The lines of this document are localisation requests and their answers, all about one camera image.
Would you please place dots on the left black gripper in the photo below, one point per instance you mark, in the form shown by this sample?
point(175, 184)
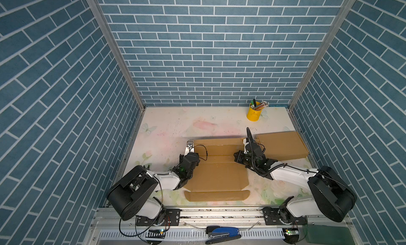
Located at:
point(197, 161)

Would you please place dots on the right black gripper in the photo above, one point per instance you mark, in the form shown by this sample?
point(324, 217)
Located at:
point(238, 158)

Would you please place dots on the cardboard box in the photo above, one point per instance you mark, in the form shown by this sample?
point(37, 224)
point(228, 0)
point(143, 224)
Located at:
point(286, 145)

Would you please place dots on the cardboard sheet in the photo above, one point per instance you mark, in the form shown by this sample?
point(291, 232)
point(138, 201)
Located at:
point(218, 177)

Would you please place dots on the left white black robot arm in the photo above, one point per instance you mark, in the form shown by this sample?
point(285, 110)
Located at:
point(131, 195)

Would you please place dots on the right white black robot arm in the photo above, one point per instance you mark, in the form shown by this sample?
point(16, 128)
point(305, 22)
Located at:
point(329, 194)

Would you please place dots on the green box at front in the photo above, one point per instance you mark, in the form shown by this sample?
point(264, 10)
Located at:
point(328, 235)

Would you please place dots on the yellow pen cup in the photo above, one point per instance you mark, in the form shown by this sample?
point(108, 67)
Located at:
point(253, 115)

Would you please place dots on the pens in cup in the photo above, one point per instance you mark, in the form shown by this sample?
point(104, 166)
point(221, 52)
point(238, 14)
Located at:
point(257, 106)

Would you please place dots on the blue black stapler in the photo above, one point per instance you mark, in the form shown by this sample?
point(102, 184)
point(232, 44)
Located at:
point(217, 234)

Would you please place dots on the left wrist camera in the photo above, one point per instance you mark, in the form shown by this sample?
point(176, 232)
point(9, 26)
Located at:
point(189, 147)

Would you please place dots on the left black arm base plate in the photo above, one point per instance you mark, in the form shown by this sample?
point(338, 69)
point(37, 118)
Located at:
point(169, 217)

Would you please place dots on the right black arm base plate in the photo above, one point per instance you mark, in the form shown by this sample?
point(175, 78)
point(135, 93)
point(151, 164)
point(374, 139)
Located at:
point(276, 216)

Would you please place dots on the aluminium front rail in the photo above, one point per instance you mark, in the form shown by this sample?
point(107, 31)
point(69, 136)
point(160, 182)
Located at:
point(107, 228)

